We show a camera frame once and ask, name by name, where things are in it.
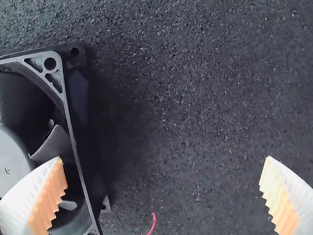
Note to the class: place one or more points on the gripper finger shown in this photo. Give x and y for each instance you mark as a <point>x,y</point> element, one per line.
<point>27,200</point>
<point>291,195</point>

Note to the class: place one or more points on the black mat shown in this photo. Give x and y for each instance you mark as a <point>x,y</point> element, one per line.
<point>195,85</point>

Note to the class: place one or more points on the black square fan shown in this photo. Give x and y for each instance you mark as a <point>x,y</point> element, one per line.
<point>36,102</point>

